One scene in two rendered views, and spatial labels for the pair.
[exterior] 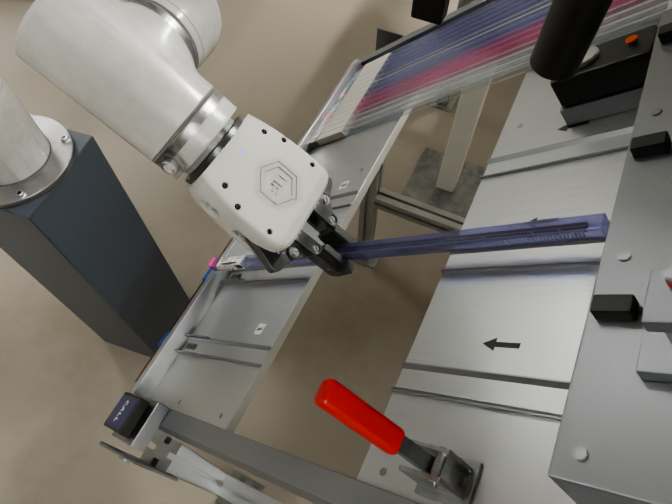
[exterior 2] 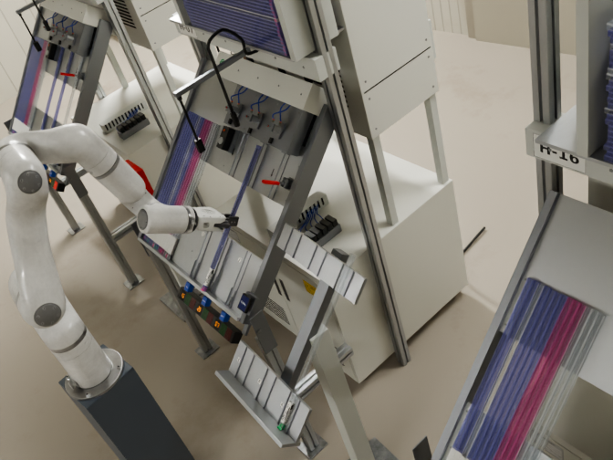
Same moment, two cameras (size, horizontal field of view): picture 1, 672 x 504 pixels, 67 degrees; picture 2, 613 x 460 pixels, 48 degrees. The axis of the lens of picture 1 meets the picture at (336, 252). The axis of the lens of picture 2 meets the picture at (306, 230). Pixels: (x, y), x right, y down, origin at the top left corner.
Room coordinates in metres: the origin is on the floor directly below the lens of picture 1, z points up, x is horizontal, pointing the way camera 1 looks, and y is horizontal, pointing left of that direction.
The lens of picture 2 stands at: (-0.98, 1.32, 2.23)
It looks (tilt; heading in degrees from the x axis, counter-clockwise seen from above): 39 degrees down; 306
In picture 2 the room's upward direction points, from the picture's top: 19 degrees counter-clockwise
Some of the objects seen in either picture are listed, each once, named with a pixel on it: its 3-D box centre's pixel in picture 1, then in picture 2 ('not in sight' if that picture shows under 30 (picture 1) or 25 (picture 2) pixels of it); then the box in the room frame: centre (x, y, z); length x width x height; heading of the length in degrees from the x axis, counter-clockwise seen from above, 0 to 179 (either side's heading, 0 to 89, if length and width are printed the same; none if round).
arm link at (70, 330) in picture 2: not in sight; (44, 304); (0.58, 0.51, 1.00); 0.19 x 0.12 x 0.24; 149
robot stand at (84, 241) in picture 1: (100, 263); (140, 435); (0.55, 0.53, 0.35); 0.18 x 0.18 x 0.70; 71
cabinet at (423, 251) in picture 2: not in sight; (344, 253); (0.19, -0.48, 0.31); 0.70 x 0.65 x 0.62; 155
